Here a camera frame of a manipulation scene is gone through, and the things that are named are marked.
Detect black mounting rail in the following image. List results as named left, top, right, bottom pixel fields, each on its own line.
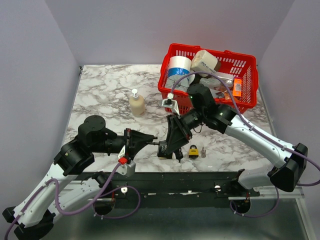
left=79, top=169, right=261, bottom=209

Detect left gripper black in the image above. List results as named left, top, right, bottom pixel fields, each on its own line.
left=91, top=128, right=155, bottom=160

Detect silver keys of yellow padlock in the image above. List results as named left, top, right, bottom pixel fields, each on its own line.
left=200, top=147, right=206, bottom=158

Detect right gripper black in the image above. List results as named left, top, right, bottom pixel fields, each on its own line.
left=164, top=107, right=206, bottom=154

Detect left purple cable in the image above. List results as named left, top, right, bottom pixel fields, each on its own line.
left=3, top=162, right=123, bottom=240

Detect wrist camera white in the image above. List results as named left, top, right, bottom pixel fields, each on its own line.
left=116, top=146, right=136, bottom=177
left=161, top=92, right=180, bottom=115

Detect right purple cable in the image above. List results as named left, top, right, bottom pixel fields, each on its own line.
left=171, top=71, right=320, bottom=187

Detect grey wrapped paper roll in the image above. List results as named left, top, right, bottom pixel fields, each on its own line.
left=164, top=74, right=190, bottom=92

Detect silver can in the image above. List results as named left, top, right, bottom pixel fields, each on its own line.
left=224, top=79, right=234, bottom=88

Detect purple cable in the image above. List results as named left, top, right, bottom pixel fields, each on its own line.
left=3, top=162, right=123, bottom=240
left=171, top=71, right=320, bottom=187

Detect white blue paper roll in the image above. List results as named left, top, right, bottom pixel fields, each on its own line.
left=167, top=55, right=192, bottom=77

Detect red plastic shopping basket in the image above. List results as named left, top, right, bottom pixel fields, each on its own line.
left=157, top=43, right=259, bottom=114

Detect grey carton box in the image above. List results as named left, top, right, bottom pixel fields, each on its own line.
left=199, top=77, right=221, bottom=91

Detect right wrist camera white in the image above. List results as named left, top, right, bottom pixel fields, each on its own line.
left=161, top=92, right=180, bottom=115

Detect beige pump lotion bottle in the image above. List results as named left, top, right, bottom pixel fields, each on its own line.
left=129, top=88, right=146, bottom=117

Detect yellow black padlock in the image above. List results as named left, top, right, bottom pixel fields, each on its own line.
left=188, top=144, right=199, bottom=159

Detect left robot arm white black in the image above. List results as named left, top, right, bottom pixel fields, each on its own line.
left=2, top=115, right=156, bottom=240

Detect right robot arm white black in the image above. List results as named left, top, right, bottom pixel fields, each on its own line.
left=165, top=83, right=308, bottom=196

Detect orange box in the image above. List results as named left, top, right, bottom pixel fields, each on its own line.
left=232, top=77, right=242, bottom=98

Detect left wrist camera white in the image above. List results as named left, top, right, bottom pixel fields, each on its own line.
left=116, top=146, right=136, bottom=177

